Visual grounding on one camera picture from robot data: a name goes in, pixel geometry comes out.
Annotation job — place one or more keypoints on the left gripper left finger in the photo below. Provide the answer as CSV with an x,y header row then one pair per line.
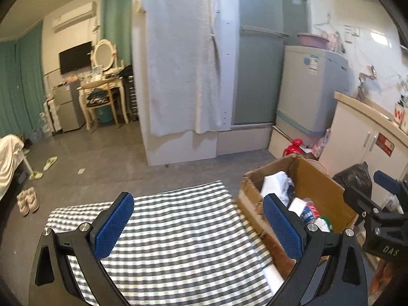
x,y
52,281

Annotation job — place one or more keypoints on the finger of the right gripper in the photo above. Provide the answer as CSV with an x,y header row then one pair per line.
x,y
362,205
386,182

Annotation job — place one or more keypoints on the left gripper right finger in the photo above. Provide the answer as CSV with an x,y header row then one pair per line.
x,y
343,281

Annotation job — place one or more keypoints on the red blue snack packet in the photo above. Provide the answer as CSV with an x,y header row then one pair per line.
x,y
310,213

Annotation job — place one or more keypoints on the black garbage bag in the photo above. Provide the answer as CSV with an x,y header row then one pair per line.
x,y
356,176

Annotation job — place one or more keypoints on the white kitchen cabinet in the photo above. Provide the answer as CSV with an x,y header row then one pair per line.
x,y
360,133

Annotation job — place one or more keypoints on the brown cardboard box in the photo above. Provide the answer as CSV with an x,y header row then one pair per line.
x,y
310,183

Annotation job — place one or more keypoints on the white cup red letter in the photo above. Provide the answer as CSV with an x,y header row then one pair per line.
x,y
398,114

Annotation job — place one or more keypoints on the red thermos jug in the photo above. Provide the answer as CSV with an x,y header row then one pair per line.
x,y
295,147

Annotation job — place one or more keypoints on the green slippers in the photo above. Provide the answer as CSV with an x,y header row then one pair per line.
x,y
37,175

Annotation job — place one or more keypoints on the grey washing machine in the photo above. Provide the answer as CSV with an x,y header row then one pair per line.
x,y
310,78

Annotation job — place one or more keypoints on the striped grey white cloth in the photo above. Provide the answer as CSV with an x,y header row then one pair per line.
x,y
190,246

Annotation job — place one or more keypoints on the white bedding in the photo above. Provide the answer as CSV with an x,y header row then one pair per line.
x,y
11,148

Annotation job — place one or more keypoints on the pink plastic basin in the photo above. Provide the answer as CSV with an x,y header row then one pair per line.
x,y
315,41

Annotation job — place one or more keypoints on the grey small refrigerator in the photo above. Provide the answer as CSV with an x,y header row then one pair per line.
x,y
69,112

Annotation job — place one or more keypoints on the wooden chair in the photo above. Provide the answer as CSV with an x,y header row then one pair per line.
x,y
102,103

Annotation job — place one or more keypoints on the teal curtain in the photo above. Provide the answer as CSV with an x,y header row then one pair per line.
x,y
22,83

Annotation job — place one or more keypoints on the frosted glass door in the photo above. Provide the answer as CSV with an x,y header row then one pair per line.
x,y
266,27

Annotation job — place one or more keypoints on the white vanity table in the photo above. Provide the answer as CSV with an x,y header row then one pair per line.
x,y
110,83

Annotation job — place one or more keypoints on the white oval vanity mirror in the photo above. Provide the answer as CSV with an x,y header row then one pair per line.
x,y
104,54

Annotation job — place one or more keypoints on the white hanging towel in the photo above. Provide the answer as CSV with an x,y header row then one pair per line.
x,y
182,65

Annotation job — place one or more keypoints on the white air conditioner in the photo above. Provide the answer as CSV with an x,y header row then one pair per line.
x,y
74,16

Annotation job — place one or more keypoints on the black wall television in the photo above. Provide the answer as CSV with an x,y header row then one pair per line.
x,y
75,58

